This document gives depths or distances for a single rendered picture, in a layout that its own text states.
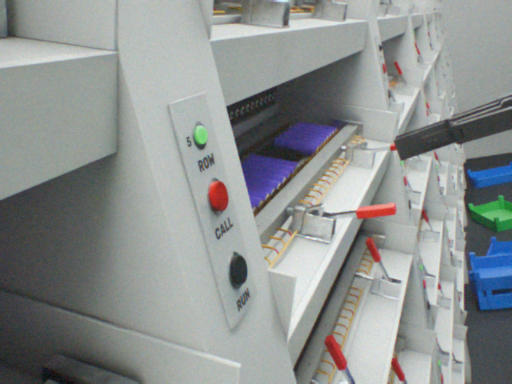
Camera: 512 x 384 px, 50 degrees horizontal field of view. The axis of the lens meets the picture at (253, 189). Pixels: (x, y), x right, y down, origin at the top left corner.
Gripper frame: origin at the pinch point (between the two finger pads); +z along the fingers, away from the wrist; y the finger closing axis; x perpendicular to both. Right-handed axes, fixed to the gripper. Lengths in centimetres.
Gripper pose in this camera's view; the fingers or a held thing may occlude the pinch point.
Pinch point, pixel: (423, 139)
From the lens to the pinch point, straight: 76.5
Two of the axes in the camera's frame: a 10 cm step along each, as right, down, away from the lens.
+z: -8.6, 3.0, 4.2
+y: 3.4, -3.0, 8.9
